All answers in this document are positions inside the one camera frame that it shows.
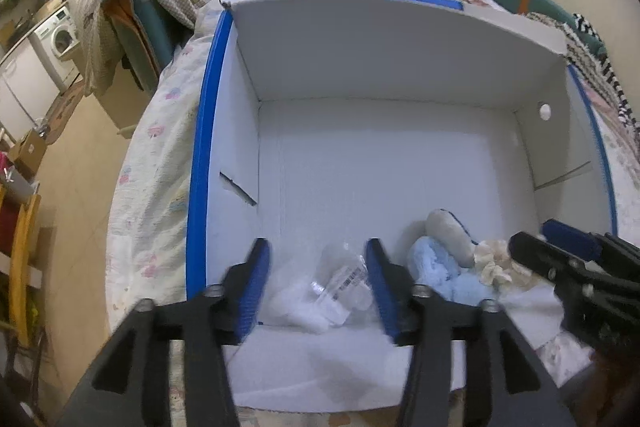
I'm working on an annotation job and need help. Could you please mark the clear plastic bag white contents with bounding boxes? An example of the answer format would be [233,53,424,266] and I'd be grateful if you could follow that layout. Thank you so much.
[262,243,376,334]

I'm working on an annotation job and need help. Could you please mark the grey plush toy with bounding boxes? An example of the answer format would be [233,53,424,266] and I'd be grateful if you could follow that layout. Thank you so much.
[425,208,482,269]

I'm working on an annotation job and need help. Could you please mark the cream scrunchie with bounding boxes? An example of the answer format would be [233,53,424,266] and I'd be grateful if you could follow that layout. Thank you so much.
[473,239,532,291]

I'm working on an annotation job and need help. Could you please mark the light blue plush toy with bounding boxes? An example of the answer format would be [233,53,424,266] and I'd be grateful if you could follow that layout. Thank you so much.
[406,235,497,306]

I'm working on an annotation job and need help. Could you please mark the white washing machine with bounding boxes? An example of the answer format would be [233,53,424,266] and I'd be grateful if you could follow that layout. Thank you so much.
[29,3,84,94]

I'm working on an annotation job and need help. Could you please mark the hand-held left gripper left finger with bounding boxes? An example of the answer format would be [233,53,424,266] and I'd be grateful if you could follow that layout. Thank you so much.
[55,237,272,427]

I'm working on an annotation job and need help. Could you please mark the yellow wooden chair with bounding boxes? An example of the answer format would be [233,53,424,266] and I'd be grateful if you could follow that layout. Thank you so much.
[0,191,44,349]

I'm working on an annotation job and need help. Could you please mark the black white striped cloth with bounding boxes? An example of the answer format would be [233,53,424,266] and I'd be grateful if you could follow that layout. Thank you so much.
[524,11,640,144]

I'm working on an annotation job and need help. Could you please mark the white cardboard box blue tape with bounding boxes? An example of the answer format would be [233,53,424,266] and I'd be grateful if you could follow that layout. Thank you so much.
[186,0,621,414]

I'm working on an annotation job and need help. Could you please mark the white cabinet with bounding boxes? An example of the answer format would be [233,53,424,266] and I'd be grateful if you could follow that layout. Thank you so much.
[0,41,62,144]

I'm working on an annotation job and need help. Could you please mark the bed with floral sheet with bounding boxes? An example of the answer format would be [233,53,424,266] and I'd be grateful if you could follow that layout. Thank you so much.
[106,0,640,427]

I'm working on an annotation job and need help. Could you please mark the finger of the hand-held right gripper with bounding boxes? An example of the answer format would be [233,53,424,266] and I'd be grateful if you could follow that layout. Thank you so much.
[507,231,593,285]
[541,218,640,270]

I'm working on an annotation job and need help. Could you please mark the small cardboard box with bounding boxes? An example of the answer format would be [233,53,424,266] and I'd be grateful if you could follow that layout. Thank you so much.
[6,127,49,181]

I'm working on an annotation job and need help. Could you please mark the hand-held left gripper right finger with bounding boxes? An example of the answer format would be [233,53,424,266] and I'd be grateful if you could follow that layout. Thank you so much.
[364,238,578,427]

